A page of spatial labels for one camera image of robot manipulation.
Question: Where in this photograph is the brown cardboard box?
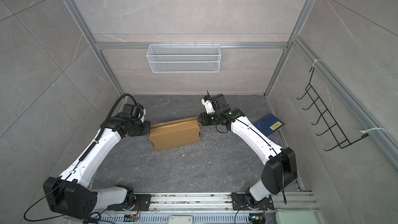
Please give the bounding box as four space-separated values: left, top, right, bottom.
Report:
149 117 201 151

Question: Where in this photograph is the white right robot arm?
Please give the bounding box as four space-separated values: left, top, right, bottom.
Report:
198 94 297 206

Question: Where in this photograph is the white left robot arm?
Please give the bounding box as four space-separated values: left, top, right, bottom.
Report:
43 103 150 219

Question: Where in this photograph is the green box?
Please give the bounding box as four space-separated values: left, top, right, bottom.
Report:
275 209 319 224

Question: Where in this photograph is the blue book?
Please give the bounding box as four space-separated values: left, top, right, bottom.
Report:
254 113 285 138

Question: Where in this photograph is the white device bottom edge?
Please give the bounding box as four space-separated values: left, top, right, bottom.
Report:
168 215 193 224

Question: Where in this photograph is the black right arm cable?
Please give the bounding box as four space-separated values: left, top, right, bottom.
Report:
206 90 249 134

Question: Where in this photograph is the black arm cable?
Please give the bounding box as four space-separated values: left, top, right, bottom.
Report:
206 90 249 134
94 93 139 142

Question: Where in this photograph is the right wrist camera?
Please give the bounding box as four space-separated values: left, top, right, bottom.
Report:
201 96 215 114

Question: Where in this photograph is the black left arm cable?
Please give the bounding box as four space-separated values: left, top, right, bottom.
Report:
94 93 139 142

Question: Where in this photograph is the white wire mesh basket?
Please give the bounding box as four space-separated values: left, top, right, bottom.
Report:
146 44 222 73

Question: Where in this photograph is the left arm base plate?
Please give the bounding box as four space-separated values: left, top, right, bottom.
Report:
122 194 152 211

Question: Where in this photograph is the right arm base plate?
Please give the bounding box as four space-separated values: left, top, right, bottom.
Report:
231 192 275 211

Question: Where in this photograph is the black wire hook rack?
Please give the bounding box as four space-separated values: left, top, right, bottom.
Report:
296 67 369 152

